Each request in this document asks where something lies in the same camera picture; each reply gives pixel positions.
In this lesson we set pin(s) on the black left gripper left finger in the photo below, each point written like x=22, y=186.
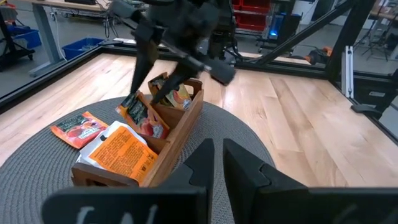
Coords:
x=155, y=205

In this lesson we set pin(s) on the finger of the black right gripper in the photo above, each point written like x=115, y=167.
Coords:
x=180, y=74
x=146, y=53

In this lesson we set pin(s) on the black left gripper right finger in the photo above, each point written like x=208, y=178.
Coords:
x=280, y=202

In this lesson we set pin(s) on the red orange Ahmad tea packet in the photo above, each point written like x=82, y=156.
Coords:
x=140, y=115
x=79, y=129

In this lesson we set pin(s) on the orange and white Tazo packet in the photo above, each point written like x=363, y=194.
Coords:
x=91, y=151
x=124, y=155

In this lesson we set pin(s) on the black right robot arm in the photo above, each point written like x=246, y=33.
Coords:
x=222, y=37

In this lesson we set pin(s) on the yellow orange Ahmad tea packet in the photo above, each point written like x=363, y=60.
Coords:
x=180, y=98

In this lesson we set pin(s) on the wooden tea organizer box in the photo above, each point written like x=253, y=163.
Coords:
x=174, y=140

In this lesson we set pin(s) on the blue storage bin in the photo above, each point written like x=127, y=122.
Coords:
x=28, y=37
x=81, y=46

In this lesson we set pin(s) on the shelf with red bins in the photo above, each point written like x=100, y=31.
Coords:
x=252, y=14

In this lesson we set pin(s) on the computer tower blue light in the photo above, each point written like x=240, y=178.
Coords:
x=275, y=26

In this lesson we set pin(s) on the grey desk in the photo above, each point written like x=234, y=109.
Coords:
x=46, y=34

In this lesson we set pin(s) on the grey round woven placemat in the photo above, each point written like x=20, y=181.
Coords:
x=46, y=174

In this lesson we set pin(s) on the orange and black tool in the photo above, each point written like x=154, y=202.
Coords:
x=317, y=56

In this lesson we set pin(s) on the silver aluminium bracket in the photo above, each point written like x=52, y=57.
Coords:
x=347, y=71

